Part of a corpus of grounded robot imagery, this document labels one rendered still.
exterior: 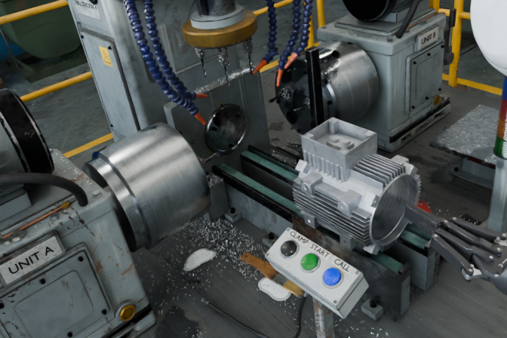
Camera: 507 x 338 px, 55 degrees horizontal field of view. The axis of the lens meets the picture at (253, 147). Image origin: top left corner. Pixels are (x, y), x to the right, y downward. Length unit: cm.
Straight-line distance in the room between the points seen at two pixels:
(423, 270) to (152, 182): 60
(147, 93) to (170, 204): 40
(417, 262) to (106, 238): 65
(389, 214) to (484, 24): 71
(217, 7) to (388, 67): 55
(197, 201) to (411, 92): 77
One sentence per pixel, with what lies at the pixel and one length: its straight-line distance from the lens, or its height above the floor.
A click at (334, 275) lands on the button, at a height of 107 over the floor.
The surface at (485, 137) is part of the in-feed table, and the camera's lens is 147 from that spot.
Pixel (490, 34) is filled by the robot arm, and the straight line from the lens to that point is 46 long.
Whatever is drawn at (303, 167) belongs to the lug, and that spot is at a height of 108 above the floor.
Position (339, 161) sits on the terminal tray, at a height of 112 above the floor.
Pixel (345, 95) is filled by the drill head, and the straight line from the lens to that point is 135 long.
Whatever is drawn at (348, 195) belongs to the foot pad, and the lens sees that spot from 98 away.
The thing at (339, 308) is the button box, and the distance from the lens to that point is 82.
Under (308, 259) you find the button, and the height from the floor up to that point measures 107.
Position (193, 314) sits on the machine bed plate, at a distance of 118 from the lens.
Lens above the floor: 167
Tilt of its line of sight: 31 degrees down
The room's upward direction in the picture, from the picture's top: 9 degrees counter-clockwise
